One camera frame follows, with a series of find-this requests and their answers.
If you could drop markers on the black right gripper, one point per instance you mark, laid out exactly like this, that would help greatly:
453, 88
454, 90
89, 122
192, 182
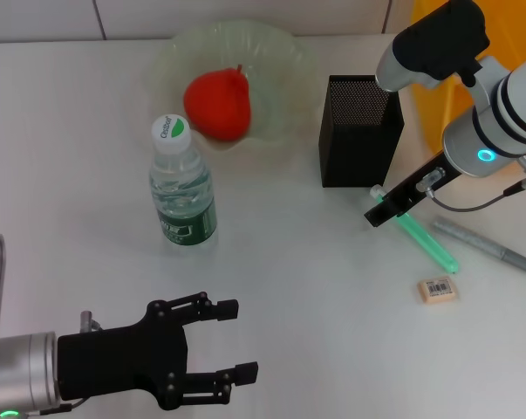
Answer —
424, 185

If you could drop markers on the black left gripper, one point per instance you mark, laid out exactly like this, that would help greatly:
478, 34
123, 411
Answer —
114, 362

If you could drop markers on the green translucent pen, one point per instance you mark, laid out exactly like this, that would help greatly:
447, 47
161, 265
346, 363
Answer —
424, 240

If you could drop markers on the beige eraser with barcode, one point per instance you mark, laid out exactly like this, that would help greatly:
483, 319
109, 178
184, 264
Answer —
437, 290

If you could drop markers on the clear green-label water bottle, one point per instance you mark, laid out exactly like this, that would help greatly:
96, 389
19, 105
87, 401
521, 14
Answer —
182, 196

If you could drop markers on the orange fruit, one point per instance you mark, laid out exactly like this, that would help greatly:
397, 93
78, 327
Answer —
216, 105

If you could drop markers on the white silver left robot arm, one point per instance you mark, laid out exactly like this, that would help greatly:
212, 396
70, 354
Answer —
22, 371

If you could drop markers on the black mesh pen holder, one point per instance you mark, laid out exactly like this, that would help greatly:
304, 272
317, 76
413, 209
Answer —
354, 153

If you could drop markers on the silver glitter pen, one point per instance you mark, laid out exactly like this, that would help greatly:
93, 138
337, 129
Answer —
476, 240

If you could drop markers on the green glass fruit plate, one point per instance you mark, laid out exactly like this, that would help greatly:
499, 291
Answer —
275, 87

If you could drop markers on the silver right wrist connector stub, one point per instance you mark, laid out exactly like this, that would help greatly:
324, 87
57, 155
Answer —
430, 180

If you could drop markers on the silver wrist connector stub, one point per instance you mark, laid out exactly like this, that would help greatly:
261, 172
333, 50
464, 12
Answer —
430, 180
87, 320

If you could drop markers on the yellow plastic bin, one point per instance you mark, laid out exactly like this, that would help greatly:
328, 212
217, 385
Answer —
428, 113

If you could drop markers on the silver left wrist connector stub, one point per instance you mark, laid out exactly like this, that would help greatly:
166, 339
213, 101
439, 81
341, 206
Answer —
87, 320

